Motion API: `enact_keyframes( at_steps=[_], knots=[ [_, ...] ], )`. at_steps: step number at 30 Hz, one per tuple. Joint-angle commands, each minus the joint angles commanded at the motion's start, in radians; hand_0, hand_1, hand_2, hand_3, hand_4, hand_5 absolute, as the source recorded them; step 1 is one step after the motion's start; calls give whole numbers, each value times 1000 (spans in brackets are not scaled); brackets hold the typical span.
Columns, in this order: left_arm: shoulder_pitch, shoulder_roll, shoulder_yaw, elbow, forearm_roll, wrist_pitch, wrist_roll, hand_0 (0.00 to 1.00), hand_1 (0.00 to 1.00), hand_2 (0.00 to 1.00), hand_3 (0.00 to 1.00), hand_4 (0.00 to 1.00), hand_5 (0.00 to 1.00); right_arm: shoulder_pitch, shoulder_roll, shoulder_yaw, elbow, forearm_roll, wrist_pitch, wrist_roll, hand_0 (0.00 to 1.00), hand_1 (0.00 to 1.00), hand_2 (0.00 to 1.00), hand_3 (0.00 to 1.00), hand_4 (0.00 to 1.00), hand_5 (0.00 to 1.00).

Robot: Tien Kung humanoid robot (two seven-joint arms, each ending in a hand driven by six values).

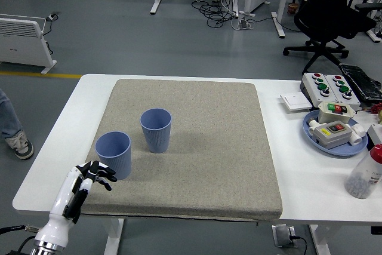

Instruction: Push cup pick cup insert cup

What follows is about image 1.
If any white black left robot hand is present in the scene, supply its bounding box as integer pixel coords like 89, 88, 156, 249
34, 161, 118, 251

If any blue ribbed plastic cup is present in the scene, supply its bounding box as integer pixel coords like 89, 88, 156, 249
140, 108, 173, 154
95, 131, 133, 180

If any grey push-button control box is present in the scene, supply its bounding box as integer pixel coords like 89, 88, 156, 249
324, 74, 362, 111
300, 72, 340, 109

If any grey-brown fabric mat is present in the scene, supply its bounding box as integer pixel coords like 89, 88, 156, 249
80, 78, 284, 223

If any grey floor socket box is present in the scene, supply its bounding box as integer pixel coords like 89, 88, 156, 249
272, 224, 298, 248

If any white table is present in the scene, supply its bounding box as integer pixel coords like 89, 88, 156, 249
12, 73, 382, 255

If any white power strip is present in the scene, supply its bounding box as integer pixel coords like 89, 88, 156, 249
238, 19, 256, 31

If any blue plastic plate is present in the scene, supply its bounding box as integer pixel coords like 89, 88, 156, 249
302, 109, 369, 157

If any white pipe fitting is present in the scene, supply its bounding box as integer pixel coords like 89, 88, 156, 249
349, 123, 366, 146

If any clear bottle with red cap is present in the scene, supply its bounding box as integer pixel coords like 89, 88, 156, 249
345, 143, 382, 199

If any white box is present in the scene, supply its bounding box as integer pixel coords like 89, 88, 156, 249
366, 123, 382, 148

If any black wrapped keyboard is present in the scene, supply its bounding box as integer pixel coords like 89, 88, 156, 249
338, 63, 382, 103

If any red yellow small item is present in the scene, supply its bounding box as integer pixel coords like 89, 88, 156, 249
369, 104, 382, 124

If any white panel heater with handle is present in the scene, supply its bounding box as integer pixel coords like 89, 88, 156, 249
0, 13, 57, 76

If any black cable bundle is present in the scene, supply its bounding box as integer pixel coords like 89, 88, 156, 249
190, 0, 239, 29

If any white wall switch plate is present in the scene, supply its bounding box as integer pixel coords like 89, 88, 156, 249
279, 92, 313, 114

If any grey switch box yellow label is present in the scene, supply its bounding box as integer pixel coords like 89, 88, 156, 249
309, 119, 359, 150

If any cream switch box green red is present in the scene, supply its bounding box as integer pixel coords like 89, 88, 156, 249
316, 101, 356, 124

